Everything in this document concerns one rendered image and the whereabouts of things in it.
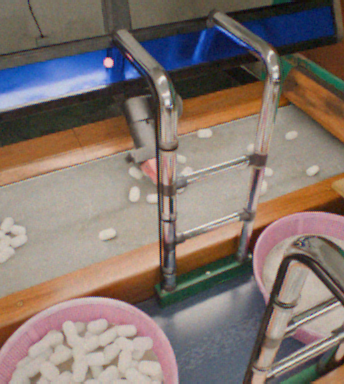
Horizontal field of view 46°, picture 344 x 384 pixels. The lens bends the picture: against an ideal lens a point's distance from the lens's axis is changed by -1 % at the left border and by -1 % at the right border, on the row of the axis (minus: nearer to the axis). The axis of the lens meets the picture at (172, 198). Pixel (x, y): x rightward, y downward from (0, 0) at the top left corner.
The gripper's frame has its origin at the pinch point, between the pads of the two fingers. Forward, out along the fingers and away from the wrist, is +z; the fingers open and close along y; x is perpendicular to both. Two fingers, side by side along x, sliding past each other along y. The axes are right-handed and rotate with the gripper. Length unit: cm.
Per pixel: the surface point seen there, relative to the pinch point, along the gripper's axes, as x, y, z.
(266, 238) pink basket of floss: -12.9, 11.6, 15.3
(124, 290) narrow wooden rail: -9.3, -15.8, 15.0
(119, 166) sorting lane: 10.2, -5.0, -8.9
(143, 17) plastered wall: 175, 83, -130
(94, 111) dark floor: 159, 25, -68
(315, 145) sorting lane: 1.4, 40.8, 1.1
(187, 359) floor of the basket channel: -13.8, -10.3, 28.9
